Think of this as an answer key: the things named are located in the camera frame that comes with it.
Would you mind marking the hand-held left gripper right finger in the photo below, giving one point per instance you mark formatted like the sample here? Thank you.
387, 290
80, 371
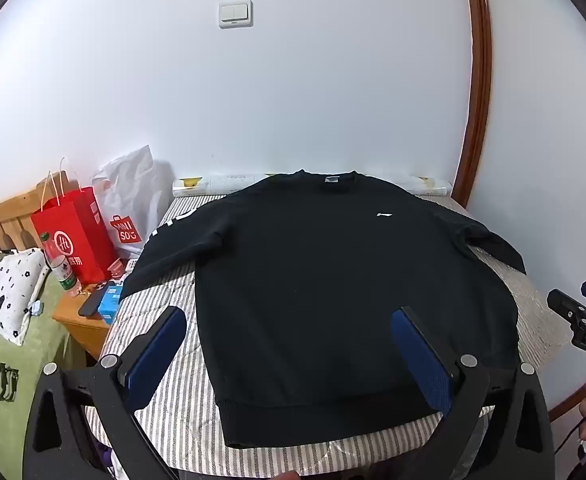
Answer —
423, 360

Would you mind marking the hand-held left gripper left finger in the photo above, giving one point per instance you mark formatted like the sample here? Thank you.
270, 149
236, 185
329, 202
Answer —
155, 355

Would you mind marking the black sweatshirt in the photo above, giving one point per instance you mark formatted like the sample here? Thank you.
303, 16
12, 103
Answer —
323, 280

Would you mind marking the striped quilted mattress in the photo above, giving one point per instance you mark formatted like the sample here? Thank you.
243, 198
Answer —
173, 410

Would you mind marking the blue box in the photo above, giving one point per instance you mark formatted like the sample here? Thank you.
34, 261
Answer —
109, 306

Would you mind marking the brown wooden baseboard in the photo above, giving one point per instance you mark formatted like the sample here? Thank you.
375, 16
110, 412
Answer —
568, 402

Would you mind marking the wooden nightstand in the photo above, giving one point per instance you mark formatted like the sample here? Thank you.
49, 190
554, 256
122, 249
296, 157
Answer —
80, 330

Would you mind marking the black phone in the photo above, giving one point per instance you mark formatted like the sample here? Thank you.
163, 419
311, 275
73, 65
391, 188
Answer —
93, 302

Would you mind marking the small red box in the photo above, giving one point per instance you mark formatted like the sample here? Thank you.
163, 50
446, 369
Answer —
117, 269

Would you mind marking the plastic water bottle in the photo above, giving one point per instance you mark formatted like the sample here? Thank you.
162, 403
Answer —
60, 265

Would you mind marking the red paper shopping bag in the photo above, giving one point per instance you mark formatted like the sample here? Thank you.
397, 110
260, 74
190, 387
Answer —
78, 230

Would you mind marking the white floral pillow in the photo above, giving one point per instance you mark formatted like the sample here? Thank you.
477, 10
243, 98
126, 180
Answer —
13, 290

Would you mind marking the white plastic shopping bag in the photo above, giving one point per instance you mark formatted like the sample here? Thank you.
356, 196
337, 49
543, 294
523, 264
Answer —
133, 190

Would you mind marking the rolled white printed paper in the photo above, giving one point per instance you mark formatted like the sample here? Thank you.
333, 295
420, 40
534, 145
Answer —
193, 187

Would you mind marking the wooden headboard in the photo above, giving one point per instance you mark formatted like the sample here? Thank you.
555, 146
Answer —
3, 217

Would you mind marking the brown wooden door frame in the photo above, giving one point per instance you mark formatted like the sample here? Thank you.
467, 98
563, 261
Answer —
480, 85

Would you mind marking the white wall light switch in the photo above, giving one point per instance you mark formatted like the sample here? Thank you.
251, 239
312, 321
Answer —
235, 14

